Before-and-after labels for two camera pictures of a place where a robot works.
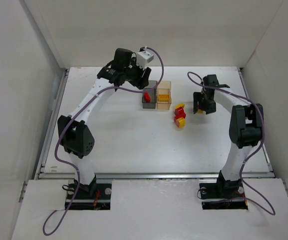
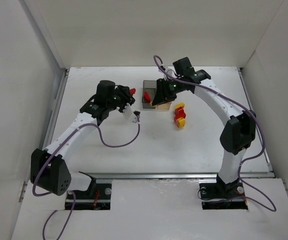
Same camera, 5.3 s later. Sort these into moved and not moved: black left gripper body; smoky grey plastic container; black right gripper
Moved: black right gripper; black left gripper body
Not moved: smoky grey plastic container
